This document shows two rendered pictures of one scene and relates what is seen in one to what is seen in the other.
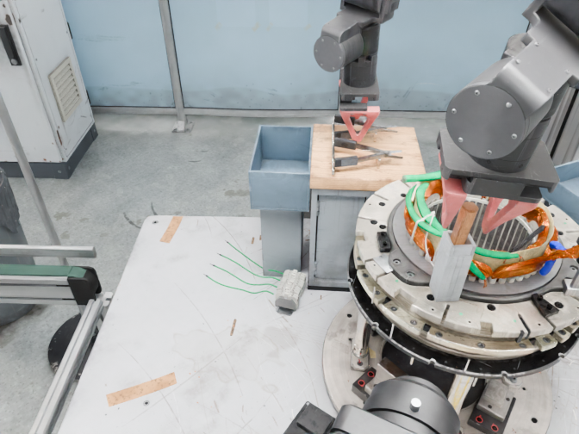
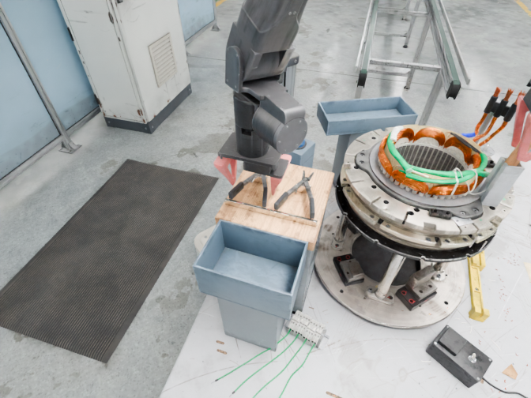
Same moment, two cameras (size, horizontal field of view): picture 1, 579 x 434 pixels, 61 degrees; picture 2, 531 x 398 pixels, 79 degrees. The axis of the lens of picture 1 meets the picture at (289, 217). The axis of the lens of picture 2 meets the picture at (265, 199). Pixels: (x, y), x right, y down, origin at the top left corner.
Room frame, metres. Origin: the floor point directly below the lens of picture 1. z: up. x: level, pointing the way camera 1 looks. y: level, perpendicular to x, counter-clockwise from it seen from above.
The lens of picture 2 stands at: (0.69, 0.31, 1.51)
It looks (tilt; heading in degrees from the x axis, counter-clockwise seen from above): 45 degrees down; 285
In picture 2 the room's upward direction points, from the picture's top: straight up
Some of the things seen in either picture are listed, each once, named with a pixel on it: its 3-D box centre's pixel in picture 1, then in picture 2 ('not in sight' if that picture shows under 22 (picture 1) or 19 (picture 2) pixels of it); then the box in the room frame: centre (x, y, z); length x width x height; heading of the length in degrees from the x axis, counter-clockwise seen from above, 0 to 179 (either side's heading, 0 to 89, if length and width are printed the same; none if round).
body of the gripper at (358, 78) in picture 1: (359, 71); (252, 138); (0.82, -0.12, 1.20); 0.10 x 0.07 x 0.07; 176
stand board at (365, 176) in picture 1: (365, 156); (278, 197); (0.78, -0.14, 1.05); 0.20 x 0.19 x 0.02; 86
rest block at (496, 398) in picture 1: (496, 399); not in sight; (0.42, -0.33, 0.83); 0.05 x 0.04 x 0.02; 144
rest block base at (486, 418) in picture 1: (492, 411); not in sight; (0.41, -0.32, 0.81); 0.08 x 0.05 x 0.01; 144
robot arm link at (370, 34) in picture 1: (360, 36); (254, 108); (0.82, -0.12, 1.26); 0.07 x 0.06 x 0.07; 141
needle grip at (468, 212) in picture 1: (463, 226); (518, 154); (0.40, -0.19, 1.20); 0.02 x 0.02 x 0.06
